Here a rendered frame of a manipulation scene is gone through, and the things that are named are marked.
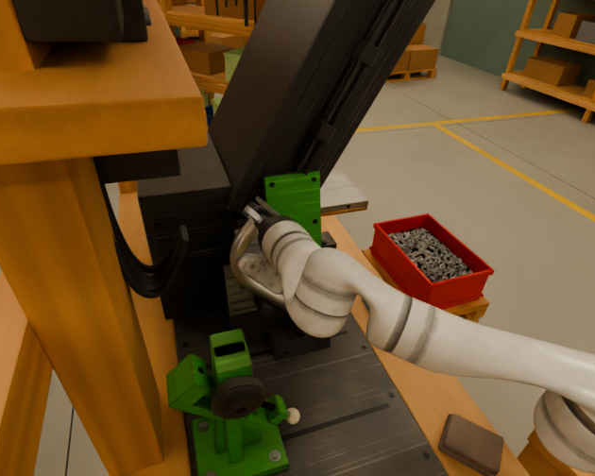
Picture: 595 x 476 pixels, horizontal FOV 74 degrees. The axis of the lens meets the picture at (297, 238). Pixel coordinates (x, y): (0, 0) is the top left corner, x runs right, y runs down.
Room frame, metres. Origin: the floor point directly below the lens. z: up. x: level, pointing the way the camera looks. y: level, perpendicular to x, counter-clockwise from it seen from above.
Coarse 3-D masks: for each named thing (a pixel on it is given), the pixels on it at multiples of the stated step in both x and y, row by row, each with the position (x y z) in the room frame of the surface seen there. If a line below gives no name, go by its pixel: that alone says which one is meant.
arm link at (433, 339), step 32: (416, 320) 0.30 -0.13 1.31; (448, 320) 0.30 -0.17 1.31; (416, 352) 0.28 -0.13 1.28; (448, 352) 0.27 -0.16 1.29; (480, 352) 0.27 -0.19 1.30; (512, 352) 0.27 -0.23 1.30; (544, 352) 0.27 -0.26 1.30; (576, 352) 0.28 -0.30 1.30; (544, 384) 0.24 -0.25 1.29; (576, 384) 0.23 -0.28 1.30; (576, 416) 0.22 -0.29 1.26
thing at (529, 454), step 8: (528, 448) 0.43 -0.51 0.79; (520, 456) 0.44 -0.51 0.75; (528, 456) 0.43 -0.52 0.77; (536, 456) 0.42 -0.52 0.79; (528, 464) 0.42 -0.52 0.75; (536, 464) 0.41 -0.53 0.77; (544, 464) 0.40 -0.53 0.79; (528, 472) 0.41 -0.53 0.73; (536, 472) 0.40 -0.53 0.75; (544, 472) 0.39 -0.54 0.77; (552, 472) 0.38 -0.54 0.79
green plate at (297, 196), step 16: (272, 176) 0.69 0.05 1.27; (288, 176) 0.69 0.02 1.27; (304, 176) 0.70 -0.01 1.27; (272, 192) 0.68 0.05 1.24; (288, 192) 0.69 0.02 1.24; (304, 192) 0.70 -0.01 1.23; (288, 208) 0.68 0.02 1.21; (304, 208) 0.69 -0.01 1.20; (320, 208) 0.70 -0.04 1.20; (304, 224) 0.68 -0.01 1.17; (320, 224) 0.69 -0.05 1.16; (320, 240) 0.68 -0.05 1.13
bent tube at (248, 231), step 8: (264, 208) 0.63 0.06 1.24; (272, 208) 0.66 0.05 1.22; (248, 224) 0.62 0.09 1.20; (240, 232) 0.61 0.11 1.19; (248, 232) 0.61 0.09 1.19; (256, 232) 0.61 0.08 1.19; (240, 240) 0.60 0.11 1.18; (248, 240) 0.60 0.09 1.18; (232, 248) 0.60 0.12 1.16; (240, 248) 0.59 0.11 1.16; (232, 256) 0.59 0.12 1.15; (232, 264) 0.58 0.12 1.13; (232, 272) 0.58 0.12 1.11; (240, 272) 0.58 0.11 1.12; (240, 280) 0.58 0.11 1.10; (248, 280) 0.58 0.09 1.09; (248, 288) 0.58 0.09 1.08; (256, 288) 0.58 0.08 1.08; (264, 288) 0.59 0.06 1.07; (264, 296) 0.58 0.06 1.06; (272, 296) 0.58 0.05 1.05; (280, 296) 0.59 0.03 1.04; (280, 304) 0.58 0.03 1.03
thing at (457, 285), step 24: (432, 216) 1.13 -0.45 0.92; (384, 240) 1.01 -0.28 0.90; (408, 240) 1.04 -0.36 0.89; (432, 240) 1.05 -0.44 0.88; (456, 240) 1.01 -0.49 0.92; (384, 264) 0.98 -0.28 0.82; (408, 264) 0.89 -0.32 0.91; (432, 264) 0.92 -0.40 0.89; (456, 264) 0.94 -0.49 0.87; (480, 264) 0.90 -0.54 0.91; (408, 288) 0.87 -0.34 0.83; (432, 288) 0.79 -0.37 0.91; (456, 288) 0.83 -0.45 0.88; (480, 288) 0.86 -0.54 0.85
